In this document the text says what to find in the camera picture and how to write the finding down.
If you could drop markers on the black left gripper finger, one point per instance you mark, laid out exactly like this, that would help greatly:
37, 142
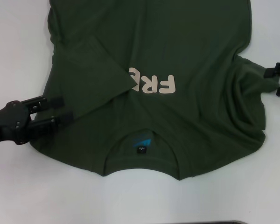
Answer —
51, 102
46, 126

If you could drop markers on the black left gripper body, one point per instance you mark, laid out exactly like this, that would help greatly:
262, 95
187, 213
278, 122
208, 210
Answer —
9, 123

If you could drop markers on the dark green FREE! t-shirt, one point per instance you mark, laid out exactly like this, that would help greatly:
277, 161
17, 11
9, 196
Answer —
177, 35

